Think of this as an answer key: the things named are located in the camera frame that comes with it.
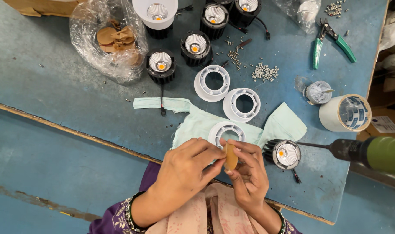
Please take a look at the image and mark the person's right hand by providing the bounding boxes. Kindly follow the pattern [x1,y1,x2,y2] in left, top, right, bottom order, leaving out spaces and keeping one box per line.
[219,138,270,216]

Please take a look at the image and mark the person's left hand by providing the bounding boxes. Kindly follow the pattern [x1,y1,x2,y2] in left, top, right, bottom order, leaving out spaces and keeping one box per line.
[155,137,227,209]

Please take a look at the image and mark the amber translucent lens disc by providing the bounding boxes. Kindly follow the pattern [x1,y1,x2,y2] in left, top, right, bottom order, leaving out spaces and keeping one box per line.
[224,142,239,171]

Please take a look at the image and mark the black lamp module with reflector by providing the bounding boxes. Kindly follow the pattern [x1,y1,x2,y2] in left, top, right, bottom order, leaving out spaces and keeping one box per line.
[229,0,271,41]
[200,3,230,40]
[263,139,302,185]
[146,48,177,117]
[180,31,214,67]
[206,0,235,10]

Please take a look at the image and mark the pink patterned scarf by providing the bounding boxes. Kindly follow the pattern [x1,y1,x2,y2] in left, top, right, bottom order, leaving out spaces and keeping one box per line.
[145,183,269,234]

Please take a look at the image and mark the mint green cloth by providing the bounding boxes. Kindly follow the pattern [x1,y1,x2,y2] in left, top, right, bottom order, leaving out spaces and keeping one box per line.
[133,97,308,151]

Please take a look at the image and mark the dark bangle on right wrist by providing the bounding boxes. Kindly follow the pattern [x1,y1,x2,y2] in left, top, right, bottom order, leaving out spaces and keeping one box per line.
[272,207,288,234]

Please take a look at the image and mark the purple embroidered garment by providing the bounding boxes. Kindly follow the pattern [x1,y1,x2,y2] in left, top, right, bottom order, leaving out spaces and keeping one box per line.
[88,161,303,234]

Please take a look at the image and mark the white tape roll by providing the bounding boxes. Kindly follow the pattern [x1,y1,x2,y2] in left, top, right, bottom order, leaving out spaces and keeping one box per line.
[318,94,373,133]

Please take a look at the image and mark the pile of silver screws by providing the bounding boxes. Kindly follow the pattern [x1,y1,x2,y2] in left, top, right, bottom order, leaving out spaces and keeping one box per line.
[251,62,279,83]

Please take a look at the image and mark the small tub of grey paste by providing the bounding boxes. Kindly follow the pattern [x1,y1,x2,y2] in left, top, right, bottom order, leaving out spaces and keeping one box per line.
[305,80,335,105]

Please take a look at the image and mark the scattered small screws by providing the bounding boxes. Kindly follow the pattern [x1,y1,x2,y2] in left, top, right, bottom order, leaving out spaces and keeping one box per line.
[216,35,247,71]

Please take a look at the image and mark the green electric screwdriver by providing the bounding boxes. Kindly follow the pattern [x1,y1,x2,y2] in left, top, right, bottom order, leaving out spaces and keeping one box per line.
[296,136,395,178]

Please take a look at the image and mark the cardboard box with white label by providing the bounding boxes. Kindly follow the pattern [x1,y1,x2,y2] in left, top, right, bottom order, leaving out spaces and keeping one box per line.
[356,107,395,142]

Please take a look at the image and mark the heap of brown paper discs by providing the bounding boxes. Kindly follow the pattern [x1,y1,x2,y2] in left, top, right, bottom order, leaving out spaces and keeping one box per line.
[96,19,143,67]

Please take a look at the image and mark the white-rimmed lamp with black heatsink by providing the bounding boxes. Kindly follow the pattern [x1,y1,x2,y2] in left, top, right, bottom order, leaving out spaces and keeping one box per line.
[132,0,179,40]

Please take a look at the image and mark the clear plastic bag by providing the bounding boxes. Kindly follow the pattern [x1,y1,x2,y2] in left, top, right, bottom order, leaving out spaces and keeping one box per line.
[69,0,149,83]

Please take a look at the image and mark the small crumpled plastic bag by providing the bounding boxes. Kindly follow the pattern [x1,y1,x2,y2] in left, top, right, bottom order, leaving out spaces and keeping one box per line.
[272,0,322,34]

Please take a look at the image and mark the heap of screws by bag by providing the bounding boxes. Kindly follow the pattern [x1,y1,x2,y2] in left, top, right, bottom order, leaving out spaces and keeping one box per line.
[324,0,350,17]

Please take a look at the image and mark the cluttered side shelf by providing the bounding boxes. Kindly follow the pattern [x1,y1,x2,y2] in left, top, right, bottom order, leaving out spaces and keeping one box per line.
[375,0,395,108]

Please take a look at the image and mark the brown cardboard box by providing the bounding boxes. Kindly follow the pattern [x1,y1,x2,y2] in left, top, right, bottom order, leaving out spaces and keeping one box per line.
[2,0,85,18]

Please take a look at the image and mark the white plastic ring housing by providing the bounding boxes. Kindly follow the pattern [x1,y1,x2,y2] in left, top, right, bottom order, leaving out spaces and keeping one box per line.
[194,65,231,103]
[207,121,247,151]
[222,88,261,124]

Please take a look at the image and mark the small brown-handled tool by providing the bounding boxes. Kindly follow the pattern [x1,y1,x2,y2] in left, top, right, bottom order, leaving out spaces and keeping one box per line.
[236,38,253,50]

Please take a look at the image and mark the green-handled pliers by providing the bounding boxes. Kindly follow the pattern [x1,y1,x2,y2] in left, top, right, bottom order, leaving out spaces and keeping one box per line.
[313,18,357,70]

